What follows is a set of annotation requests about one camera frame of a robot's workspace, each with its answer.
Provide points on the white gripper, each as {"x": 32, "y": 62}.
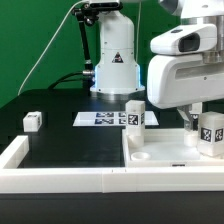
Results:
{"x": 177, "y": 81}

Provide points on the white square tabletop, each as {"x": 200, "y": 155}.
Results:
{"x": 164, "y": 148}

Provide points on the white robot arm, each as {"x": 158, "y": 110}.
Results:
{"x": 117, "y": 72}

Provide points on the white marker sheet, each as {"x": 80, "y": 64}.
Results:
{"x": 113, "y": 118}

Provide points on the white U-shaped obstacle fence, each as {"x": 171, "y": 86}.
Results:
{"x": 100, "y": 180}

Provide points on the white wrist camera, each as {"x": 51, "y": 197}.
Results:
{"x": 185, "y": 39}

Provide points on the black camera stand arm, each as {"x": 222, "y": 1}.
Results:
{"x": 82, "y": 14}

